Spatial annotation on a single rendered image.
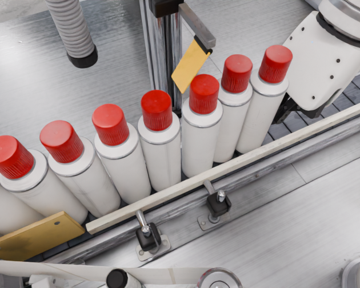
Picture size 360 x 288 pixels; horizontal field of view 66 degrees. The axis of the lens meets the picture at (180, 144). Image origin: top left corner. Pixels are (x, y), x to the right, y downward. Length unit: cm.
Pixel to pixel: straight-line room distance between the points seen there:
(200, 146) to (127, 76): 37
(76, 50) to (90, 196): 18
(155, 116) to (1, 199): 19
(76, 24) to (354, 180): 47
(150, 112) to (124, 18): 60
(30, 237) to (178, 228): 23
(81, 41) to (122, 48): 44
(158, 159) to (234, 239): 18
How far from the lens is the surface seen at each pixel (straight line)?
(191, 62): 31
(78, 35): 34
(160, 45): 36
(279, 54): 37
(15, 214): 39
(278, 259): 46
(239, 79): 34
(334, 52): 40
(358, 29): 39
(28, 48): 85
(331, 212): 51
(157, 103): 30
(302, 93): 43
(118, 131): 30
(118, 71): 71
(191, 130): 35
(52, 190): 36
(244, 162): 46
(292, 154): 54
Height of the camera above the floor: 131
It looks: 59 degrees down
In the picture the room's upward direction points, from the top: 1 degrees counter-clockwise
